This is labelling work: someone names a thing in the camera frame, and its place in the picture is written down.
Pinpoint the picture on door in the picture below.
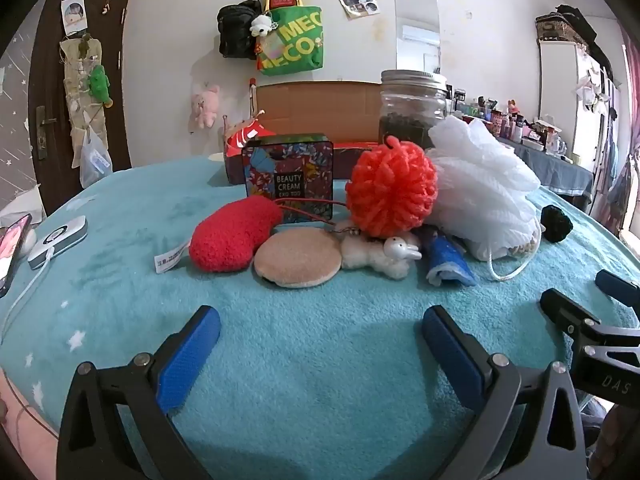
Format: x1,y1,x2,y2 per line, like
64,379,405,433
61,0,87,36

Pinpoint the white plush lamb toy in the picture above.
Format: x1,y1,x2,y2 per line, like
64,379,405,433
340,232,423,279

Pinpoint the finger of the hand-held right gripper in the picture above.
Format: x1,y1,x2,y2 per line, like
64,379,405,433
539,287,602,349
595,269,640,311

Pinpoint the white mesh bath loofah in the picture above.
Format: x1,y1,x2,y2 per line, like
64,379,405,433
427,115,546,281

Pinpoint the white charging cable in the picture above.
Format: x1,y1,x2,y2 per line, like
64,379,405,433
0,247,56,341

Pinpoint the smartphone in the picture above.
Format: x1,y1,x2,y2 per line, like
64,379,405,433
0,213,33,298

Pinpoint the pink plush toy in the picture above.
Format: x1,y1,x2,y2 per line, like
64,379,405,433
187,85,221,133

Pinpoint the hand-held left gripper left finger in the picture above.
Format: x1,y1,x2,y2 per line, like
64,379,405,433
56,305,222,480

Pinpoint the colourful patterned tin box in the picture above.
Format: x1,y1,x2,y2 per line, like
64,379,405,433
241,133,335,223

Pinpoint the green frog plush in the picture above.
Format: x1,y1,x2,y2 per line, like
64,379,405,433
87,64,115,108

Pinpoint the pink curtain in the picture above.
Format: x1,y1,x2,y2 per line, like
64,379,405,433
620,25,640,111

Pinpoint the black bag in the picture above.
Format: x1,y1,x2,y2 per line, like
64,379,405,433
217,0,263,61

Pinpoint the glass jar with metal lid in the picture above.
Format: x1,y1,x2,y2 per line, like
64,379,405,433
377,69,448,151

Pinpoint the black scrunchie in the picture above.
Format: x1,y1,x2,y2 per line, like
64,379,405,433
540,205,574,243

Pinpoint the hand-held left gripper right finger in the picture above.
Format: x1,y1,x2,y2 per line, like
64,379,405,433
421,305,587,480

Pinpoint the beige round powder puff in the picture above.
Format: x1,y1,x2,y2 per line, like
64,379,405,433
253,231,343,289

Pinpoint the red mesh bath ball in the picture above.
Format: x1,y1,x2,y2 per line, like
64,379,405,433
345,135,439,238

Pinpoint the beige hanging wall organizer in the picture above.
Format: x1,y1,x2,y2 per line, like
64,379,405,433
59,35,103,161

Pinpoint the blue sponge cloth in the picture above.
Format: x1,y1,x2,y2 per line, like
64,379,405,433
425,232,478,288

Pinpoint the clear plastic bag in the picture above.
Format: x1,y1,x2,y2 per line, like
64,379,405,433
80,127,113,188

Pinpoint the red cardboard box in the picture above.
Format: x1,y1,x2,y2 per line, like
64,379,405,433
222,80,386,186

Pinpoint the red plush pad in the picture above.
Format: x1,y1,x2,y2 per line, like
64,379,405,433
153,196,284,275

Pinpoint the group of cosmetic bottles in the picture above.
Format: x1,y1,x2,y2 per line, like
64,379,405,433
445,84,568,156

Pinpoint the white wardrobe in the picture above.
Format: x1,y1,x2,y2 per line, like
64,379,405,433
537,37,621,166

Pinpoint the metal door handle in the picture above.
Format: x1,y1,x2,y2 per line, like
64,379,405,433
36,106,58,161

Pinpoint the green tote bag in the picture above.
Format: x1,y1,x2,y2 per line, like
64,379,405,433
256,0,326,77

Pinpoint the patterned suitcase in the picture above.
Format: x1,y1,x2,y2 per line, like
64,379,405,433
535,4,598,43

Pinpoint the white power bank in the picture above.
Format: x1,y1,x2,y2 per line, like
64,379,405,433
27,215,89,271

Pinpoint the dark brown door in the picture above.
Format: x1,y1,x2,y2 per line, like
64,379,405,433
27,0,132,216

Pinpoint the wall mirror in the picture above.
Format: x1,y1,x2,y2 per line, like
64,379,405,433
393,0,442,86

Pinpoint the table with grey-blue cloth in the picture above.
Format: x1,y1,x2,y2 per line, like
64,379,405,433
495,135,596,201

